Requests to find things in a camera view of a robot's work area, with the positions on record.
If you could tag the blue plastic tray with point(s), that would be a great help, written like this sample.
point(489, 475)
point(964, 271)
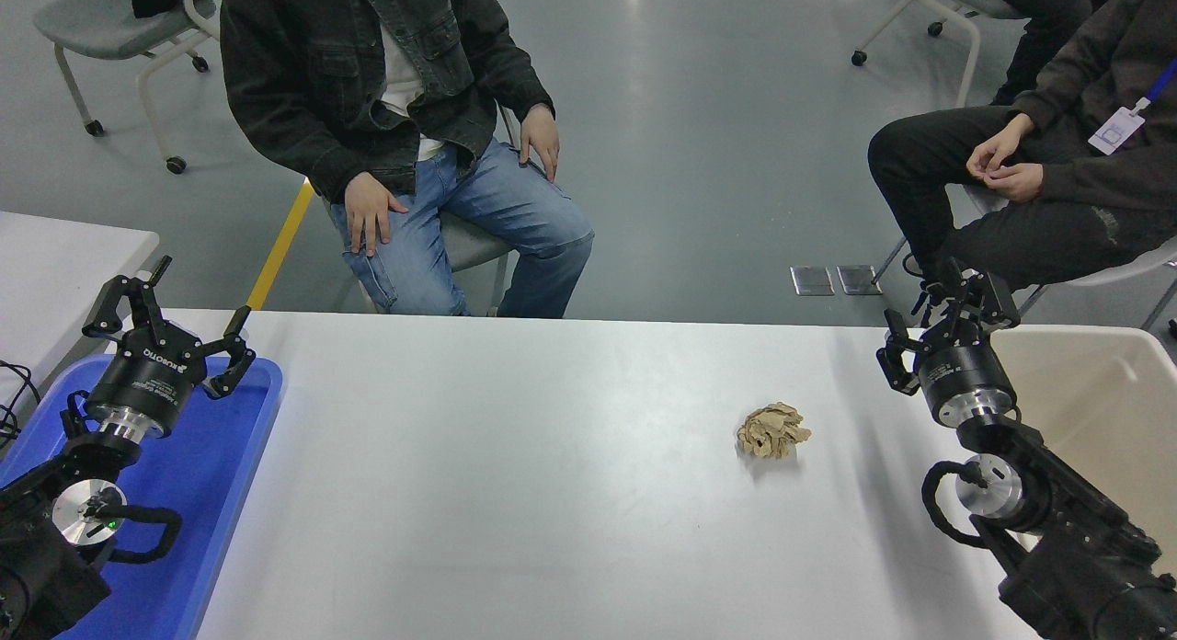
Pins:
point(202, 493)

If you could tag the large pale bin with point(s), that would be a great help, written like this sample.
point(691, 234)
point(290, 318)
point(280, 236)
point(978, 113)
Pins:
point(1103, 392)

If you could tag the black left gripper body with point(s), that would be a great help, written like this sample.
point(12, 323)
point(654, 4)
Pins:
point(147, 378)

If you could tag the tan paper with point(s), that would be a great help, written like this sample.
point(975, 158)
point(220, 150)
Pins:
point(771, 430)

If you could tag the person's left hand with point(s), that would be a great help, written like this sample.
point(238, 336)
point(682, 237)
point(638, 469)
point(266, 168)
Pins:
point(1020, 182)
point(541, 134)

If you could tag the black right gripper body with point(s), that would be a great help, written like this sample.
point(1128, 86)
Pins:
point(961, 369)

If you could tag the person's right hand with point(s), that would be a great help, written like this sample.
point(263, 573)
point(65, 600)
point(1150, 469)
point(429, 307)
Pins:
point(999, 148)
point(372, 212)

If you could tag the white chair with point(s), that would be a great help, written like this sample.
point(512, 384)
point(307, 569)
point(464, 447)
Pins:
point(1140, 265)

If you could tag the white side table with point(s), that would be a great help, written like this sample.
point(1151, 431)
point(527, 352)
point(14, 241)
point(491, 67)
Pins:
point(55, 272)

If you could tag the metal floor plate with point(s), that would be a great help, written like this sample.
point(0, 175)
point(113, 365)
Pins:
point(858, 280)
point(812, 281)

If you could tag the person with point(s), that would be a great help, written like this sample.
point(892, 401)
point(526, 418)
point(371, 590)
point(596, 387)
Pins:
point(1057, 33)
point(322, 70)
point(1057, 240)

